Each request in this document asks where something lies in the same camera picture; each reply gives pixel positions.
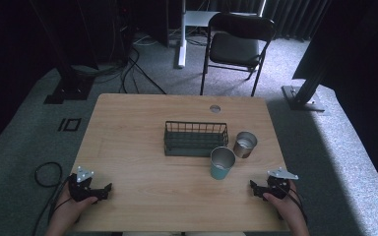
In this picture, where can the black stand with metal base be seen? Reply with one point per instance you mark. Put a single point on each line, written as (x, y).
(303, 96)

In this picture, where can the dark pleated curtain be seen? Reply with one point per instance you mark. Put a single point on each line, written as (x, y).
(292, 19)

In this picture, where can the black folding chair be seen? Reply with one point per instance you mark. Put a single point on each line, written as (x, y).
(236, 49)

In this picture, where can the person's right hand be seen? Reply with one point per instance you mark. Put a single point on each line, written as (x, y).
(283, 206)

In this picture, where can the silver metal cup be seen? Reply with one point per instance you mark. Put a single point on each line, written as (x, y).
(244, 146)

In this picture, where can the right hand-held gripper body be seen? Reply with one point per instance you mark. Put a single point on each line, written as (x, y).
(278, 186)

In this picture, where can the person's left hand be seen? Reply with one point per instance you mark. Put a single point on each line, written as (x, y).
(70, 209)

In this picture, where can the round grey table grommet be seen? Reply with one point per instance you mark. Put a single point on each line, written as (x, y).
(215, 108)

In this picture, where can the white desk frame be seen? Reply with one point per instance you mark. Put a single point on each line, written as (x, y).
(182, 39)

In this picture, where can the teal metal cup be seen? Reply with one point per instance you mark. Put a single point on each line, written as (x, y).
(222, 164)

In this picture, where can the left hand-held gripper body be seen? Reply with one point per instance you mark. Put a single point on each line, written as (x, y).
(82, 188)

